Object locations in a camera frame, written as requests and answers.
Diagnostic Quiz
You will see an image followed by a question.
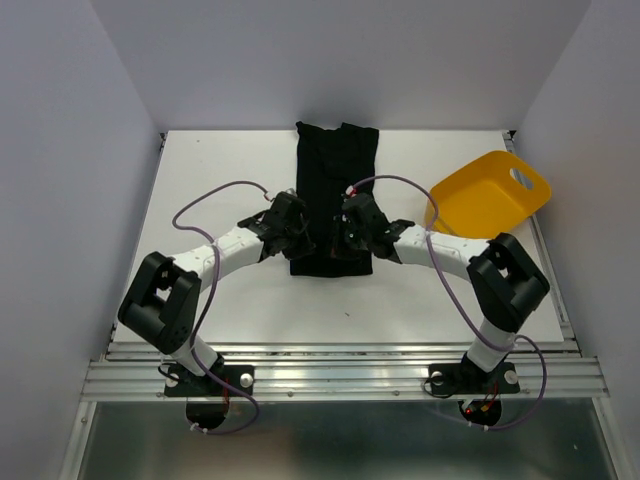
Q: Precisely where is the yellow plastic basket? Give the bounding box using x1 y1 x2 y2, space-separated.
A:
424 150 552 239

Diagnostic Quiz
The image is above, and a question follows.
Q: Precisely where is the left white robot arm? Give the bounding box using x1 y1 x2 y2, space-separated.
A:
117 191 314 394

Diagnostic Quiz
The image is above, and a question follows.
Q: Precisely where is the aluminium mounting rail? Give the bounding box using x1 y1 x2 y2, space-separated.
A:
81 341 609 402

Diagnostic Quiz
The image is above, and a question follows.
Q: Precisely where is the black t shirt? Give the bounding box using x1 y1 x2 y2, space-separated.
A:
290 121 380 278

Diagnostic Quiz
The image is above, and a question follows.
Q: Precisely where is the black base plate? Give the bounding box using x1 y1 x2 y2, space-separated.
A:
423 362 520 399
158 363 255 398

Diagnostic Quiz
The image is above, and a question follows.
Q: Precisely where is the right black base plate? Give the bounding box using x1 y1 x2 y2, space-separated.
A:
423 362 520 399

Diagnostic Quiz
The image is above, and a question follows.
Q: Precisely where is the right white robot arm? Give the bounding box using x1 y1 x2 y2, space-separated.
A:
341 193 550 390

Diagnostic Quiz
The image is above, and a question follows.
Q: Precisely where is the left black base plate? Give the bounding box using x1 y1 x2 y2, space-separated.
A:
158 363 255 398

